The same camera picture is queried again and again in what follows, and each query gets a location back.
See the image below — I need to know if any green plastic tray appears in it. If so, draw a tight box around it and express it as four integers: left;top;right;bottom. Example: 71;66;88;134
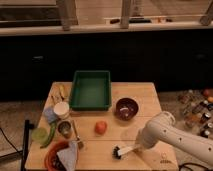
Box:
69;70;111;111

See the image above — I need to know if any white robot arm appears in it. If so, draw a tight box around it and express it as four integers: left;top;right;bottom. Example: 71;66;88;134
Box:
136;111;213;166

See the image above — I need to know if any small metal cup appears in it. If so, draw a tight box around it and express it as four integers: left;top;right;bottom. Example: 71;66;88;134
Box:
58;121;72;138

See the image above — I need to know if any orange bowl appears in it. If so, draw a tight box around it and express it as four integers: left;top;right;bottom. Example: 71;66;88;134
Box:
44;141;70;171

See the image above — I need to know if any red tomato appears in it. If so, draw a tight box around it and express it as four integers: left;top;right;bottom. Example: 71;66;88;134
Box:
94;121;107;135

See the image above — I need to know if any small wooden brush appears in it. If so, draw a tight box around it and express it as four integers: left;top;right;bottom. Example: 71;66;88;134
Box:
72;120;84;149

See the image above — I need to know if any grey cloth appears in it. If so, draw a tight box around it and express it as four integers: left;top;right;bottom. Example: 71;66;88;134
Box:
57;141;78;171

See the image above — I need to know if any spice bottle rack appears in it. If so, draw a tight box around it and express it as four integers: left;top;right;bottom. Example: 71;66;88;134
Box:
178;89;213;138

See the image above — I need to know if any black metal stand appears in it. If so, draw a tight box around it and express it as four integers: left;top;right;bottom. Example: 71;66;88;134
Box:
20;120;34;171

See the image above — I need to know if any blue sponge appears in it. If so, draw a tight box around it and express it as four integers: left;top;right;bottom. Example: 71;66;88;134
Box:
43;107;58;123

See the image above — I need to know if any white round container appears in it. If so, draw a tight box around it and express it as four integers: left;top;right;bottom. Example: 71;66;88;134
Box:
53;102;70;119

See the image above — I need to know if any yellow banana peel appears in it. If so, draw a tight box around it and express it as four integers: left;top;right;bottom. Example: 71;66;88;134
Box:
51;84;68;104

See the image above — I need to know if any green chili pepper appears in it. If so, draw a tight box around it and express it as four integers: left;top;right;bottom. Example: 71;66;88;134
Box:
40;122;57;148

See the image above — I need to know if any black cable on floor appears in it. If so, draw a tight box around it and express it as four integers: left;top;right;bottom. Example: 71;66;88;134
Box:
0;126;24;160

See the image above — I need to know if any light green round lid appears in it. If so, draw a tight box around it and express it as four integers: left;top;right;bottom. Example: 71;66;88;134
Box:
31;127;48;144

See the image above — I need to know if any purple bowl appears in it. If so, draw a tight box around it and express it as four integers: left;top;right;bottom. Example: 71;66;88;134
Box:
115;98;139;121

